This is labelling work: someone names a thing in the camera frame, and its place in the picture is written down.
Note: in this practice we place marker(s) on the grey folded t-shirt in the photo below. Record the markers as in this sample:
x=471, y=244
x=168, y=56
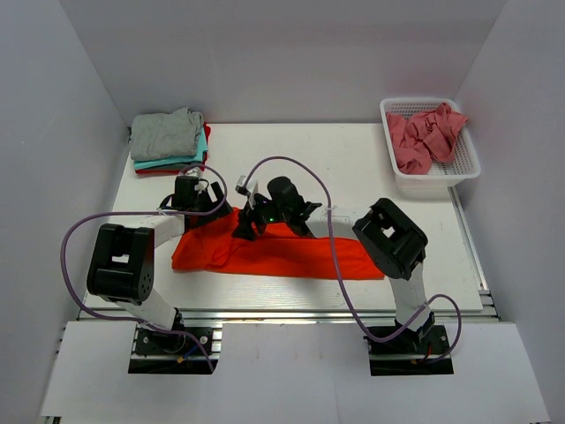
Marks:
x=160, y=135

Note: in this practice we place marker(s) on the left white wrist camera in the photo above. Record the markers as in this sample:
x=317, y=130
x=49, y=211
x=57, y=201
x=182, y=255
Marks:
x=202, y=185

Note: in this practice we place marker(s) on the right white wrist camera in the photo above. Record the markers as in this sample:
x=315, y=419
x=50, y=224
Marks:
x=248, y=187

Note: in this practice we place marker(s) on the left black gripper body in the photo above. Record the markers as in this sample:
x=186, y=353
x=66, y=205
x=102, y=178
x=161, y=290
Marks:
x=201, y=206

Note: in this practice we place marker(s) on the white plastic basket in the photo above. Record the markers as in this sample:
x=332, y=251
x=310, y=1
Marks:
x=440, y=176

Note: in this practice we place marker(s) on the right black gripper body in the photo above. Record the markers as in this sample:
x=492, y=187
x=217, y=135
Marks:
x=275, y=214

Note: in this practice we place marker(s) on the orange t-shirt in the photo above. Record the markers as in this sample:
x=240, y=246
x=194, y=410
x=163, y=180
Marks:
x=278, y=252

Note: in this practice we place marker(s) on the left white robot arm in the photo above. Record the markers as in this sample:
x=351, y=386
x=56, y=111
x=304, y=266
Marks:
x=122, y=266

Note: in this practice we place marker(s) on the teal folded t-shirt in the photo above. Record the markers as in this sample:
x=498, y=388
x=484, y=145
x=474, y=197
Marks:
x=176, y=162

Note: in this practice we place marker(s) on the aluminium table rail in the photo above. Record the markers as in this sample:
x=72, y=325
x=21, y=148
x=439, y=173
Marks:
x=451, y=268

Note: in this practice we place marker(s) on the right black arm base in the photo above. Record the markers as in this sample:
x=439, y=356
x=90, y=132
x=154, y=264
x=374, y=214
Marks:
x=401, y=357

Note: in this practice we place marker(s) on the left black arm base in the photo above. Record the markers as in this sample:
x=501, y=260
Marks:
x=156, y=353

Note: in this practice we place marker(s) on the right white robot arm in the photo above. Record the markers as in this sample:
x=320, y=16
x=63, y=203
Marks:
x=395, y=245

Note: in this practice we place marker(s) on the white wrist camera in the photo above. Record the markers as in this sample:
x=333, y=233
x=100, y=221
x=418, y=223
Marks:
x=248, y=187
x=202, y=185

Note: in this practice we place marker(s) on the red folded t-shirt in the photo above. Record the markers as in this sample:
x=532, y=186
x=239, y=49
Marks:
x=206, y=131

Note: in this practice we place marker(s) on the pink crumpled t-shirt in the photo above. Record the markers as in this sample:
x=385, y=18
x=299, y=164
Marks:
x=425, y=138

